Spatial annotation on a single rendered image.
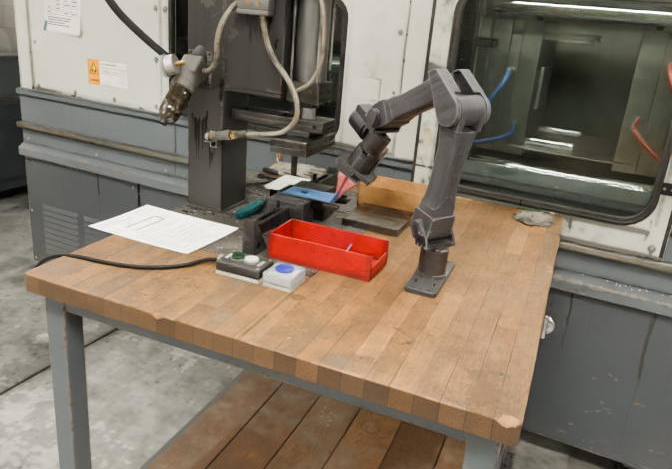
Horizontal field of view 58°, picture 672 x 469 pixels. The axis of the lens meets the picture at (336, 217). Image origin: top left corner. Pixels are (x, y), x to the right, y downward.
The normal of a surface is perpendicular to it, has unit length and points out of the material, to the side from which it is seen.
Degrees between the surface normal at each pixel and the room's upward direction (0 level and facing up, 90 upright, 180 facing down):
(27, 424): 0
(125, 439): 0
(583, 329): 90
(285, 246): 90
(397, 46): 90
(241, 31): 90
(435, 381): 0
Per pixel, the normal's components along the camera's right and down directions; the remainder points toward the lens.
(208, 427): 0.08, -0.94
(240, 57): -0.39, 0.27
